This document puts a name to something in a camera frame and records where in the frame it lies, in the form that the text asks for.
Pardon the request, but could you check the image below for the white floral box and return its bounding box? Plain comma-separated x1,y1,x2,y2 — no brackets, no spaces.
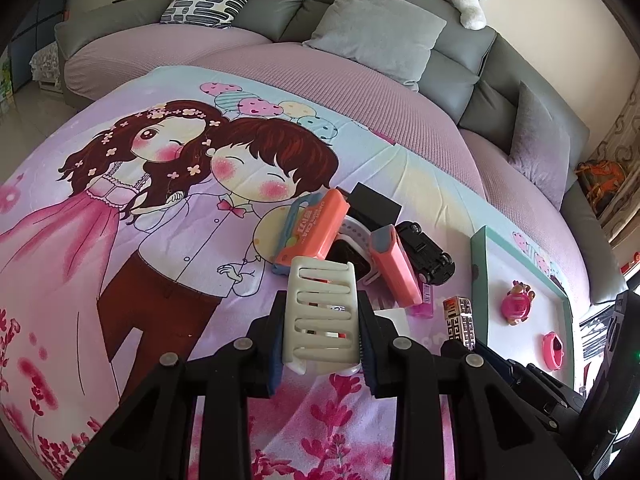
30,42,63,91

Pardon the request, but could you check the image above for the pink sofa seat cover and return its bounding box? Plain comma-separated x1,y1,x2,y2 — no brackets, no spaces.
190,42,488,201
459,129,601,306
65,27,271,111

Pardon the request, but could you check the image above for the white slotted soap dish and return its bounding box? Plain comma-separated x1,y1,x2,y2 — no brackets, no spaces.
282,256,362,376

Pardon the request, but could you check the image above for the grey sofa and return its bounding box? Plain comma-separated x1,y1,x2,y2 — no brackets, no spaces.
54,0,631,311

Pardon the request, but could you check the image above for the green box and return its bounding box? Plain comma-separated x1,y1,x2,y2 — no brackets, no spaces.
0,55,13,116

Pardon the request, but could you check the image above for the plain grey pillow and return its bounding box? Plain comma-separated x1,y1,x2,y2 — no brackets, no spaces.
302,0,447,83

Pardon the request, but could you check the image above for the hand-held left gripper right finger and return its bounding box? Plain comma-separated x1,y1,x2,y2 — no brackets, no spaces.
356,292,583,480

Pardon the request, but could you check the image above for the gold black patterned box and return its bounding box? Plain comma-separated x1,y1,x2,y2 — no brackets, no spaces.
442,296,478,353

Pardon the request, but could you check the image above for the orange blue plastic case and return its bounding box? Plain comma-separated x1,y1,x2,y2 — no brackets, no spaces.
271,188,349,277

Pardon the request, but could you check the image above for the orange patterned bag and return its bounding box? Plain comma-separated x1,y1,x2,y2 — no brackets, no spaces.
575,159,628,218

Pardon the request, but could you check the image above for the pink plastic ring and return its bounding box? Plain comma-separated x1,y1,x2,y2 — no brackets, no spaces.
541,331,566,372

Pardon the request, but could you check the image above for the small black box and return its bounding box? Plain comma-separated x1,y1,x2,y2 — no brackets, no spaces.
348,181,404,233

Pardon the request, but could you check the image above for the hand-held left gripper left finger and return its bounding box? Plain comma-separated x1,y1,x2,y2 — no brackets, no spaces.
65,290,290,480

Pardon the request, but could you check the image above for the black toy car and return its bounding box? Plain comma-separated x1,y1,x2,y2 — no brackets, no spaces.
395,220,457,285

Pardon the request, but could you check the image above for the pink lighter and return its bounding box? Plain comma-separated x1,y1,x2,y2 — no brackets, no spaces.
412,282,436,318

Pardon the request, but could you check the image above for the black smartwatch white strap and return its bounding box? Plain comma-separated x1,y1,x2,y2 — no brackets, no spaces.
327,215,388,288

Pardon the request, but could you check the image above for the blue storage cabinet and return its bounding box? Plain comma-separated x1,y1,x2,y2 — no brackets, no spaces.
10,0,66,96

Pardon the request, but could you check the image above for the patterned curtain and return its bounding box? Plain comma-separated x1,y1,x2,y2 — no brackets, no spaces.
587,105,640,241

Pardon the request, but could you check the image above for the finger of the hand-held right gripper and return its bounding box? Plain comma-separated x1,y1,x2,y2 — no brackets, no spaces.
520,400,583,431
474,339,587,412

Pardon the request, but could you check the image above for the printed blanket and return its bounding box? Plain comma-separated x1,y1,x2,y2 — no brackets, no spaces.
0,65,596,480

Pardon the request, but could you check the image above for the pink bear toy figure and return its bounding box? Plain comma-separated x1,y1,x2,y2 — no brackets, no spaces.
501,282,536,325

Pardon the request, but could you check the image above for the lilac grey pillow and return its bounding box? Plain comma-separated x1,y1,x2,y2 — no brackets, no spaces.
507,81,572,211

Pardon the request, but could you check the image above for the pink grey plastic case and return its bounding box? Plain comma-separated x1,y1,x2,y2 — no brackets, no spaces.
371,223,425,308

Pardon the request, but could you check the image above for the teal rimmed white box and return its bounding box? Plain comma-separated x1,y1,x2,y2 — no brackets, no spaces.
470,225,573,377

